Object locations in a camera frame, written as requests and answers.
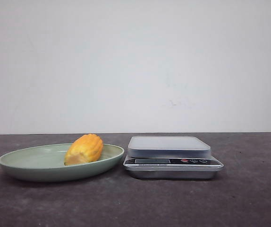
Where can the light green plate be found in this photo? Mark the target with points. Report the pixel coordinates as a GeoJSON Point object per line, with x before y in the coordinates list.
{"type": "Point", "coordinates": [46, 163]}

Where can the silver digital kitchen scale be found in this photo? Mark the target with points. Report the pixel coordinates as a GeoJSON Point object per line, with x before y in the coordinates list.
{"type": "Point", "coordinates": [170, 157]}

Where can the yellow corn cob piece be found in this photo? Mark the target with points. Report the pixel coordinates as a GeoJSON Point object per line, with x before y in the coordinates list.
{"type": "Point", "coordinates": [85, 149]}

